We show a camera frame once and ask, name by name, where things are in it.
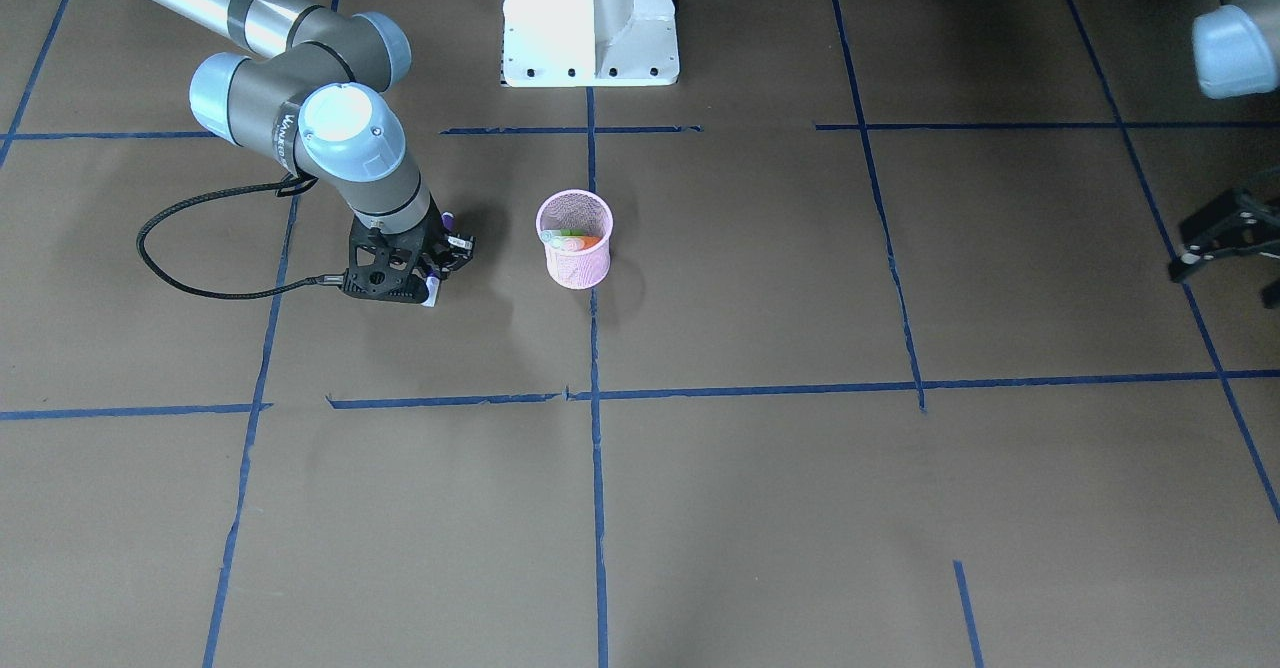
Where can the purple highlighter pen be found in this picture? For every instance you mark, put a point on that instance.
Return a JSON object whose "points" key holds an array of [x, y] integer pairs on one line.
{"points": [[437, 252]]}

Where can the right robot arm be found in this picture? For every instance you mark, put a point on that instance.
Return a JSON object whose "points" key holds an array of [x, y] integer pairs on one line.
{"points": [[307, 90]]}

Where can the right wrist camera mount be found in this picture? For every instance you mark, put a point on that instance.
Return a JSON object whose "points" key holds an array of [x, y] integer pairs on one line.
{"points": [[367, 278]]}

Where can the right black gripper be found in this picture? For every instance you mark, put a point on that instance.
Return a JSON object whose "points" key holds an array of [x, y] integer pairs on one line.
{"points": [[437, 242]]}

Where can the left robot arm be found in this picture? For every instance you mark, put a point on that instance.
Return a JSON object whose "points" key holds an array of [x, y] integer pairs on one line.
{"points": [[1236, 48]]}

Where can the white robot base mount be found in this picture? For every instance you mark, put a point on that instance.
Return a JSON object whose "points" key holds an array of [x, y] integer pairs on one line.
{"points": [[569, 43]]}

